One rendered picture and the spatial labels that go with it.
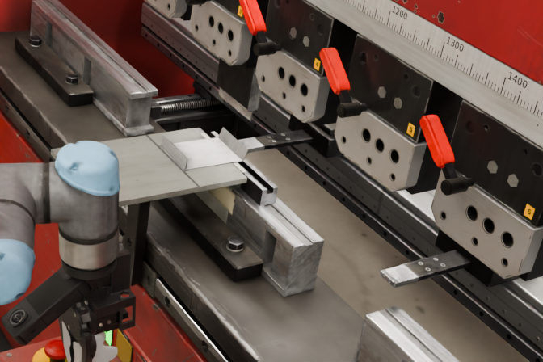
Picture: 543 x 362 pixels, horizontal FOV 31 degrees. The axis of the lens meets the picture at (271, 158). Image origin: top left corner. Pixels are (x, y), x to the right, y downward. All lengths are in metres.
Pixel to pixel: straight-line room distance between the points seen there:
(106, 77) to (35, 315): 0.80
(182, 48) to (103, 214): 1.04
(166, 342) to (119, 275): 0.37
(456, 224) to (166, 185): 0.53
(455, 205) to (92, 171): 0.43
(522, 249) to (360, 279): 2.11
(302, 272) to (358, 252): 1.81
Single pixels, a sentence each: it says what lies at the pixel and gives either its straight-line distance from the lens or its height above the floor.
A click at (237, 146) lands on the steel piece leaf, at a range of 1.65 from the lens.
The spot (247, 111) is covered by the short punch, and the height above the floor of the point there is 1.09.
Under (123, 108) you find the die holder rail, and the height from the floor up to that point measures 0.92.
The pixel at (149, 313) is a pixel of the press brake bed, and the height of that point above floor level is 0.74.
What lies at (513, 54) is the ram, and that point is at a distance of 1.10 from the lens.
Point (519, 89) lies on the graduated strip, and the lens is 1.10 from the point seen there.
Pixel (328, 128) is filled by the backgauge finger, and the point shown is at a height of 1.03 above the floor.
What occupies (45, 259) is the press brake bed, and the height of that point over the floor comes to 0.56.
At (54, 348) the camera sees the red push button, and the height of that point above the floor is 0.81.
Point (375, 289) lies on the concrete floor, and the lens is 3.18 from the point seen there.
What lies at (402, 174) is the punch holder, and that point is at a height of 1.21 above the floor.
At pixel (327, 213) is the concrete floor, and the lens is 3.52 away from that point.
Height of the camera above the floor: 1.77
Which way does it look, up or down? 28 degrees down
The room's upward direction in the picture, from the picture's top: 10 degrees clockwise
